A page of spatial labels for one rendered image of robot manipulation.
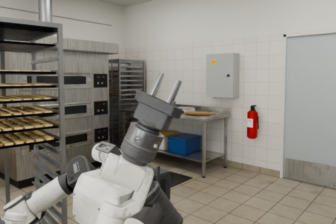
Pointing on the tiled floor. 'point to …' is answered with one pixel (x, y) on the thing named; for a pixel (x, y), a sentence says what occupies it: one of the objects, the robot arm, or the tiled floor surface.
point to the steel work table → (199, 155)
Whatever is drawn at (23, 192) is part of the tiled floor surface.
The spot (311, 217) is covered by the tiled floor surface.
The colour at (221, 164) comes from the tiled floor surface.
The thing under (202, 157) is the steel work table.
